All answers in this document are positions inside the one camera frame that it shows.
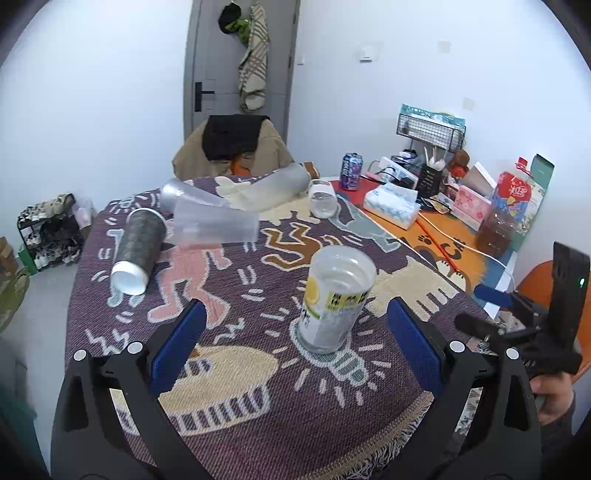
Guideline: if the green flat box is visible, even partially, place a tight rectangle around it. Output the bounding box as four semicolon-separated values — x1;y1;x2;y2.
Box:
510;154;555;252

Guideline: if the plastic bottle brown liquid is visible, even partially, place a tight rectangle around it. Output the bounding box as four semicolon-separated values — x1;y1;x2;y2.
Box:
475;210;520;258

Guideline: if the wide frosted plastic cup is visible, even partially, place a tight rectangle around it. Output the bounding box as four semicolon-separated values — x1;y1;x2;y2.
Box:
173;199;260;245

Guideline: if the black garment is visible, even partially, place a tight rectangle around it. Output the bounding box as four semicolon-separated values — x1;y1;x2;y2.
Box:
202;114;271;161

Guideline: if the black wire basket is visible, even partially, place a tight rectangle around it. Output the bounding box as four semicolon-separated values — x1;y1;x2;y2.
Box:
397;112;466;151

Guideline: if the white cable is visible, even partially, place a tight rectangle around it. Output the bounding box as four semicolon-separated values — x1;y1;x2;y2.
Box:
365;211;517;292

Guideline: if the small glass cup white base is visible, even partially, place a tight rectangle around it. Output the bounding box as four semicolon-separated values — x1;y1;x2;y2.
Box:
307;180;339;219

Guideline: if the red stick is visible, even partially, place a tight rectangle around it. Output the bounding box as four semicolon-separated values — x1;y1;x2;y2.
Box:
416;219;463;278

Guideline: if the black pen holder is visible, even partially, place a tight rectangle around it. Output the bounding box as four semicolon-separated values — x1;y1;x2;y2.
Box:
418;164;444;198

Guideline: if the chair with beige coat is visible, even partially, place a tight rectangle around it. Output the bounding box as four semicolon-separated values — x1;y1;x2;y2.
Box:
172;114;296;182

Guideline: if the slim clear plastic cup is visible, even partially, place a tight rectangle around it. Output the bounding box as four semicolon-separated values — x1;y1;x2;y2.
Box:
160;178;229;214

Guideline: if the black door handle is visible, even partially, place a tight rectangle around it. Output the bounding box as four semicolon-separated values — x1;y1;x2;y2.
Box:
194;82;215;112

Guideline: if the pink floral box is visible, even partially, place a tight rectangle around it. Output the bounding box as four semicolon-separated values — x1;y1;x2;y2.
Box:
455;185;494;232

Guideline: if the orange cartoon mat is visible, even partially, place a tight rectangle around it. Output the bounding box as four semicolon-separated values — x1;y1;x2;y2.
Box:
399;210;491;296

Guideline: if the blue white tissue pack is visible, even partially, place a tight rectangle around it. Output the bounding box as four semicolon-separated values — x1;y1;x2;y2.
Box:
364;182;422;230

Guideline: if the purple drink can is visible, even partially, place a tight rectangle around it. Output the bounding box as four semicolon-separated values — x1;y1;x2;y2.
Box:
340;152;364;191

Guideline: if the olive green bag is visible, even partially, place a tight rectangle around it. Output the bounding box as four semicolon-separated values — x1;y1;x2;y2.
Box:
0;237;31;334

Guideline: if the orange chair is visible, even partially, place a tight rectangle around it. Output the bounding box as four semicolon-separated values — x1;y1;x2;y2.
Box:
515;261;591;384

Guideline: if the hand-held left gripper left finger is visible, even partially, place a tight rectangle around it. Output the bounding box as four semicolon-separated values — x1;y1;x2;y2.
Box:
52;299;208;468

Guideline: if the printed blanket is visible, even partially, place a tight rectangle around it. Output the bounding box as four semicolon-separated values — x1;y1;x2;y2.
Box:
65;174;478;480

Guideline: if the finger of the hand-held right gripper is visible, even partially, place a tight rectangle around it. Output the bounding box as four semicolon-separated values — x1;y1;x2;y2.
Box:
455;314;503;344
475;284;514;310

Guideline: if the shoe rack with shoes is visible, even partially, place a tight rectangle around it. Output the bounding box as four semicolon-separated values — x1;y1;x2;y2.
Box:
17;194;86;273

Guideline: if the teal packet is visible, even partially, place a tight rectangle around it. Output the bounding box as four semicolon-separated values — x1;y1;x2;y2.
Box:
399;104;466;129

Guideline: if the person's right hand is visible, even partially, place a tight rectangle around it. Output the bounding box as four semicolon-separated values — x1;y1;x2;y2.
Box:
530;373;575;426

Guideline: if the plaid scarf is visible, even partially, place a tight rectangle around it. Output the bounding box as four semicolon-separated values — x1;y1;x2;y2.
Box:
239;4;269;114

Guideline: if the brown plush toy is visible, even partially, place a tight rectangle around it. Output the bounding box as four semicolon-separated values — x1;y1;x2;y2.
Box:
450;148;471;179

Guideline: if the white box with black items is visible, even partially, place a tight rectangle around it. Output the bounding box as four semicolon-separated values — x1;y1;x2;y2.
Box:
368;157;420;190

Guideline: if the red printed bag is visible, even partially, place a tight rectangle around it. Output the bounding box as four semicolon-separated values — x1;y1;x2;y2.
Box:
492;172;532;223

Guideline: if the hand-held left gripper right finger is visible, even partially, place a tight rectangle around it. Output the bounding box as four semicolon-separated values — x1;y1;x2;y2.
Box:
383;298;541;469

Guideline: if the red table mat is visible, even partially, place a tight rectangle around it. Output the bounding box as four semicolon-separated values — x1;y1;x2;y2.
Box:
330;178;384;205

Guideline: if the grey door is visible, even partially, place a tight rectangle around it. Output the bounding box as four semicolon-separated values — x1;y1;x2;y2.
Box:
184;0;301;141

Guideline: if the dark patterned cup white lid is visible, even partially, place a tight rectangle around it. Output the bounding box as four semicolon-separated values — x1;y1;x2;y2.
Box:
111;208;168;296

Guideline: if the black hat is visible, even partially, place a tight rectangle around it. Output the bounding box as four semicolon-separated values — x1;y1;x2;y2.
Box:
218;4;242;34

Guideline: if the green cloth item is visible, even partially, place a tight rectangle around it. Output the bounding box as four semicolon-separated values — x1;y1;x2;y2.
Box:
231;17;252;45

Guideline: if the clear cup with yellow label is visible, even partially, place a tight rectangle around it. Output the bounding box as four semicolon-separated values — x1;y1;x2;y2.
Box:
297;245;377;354

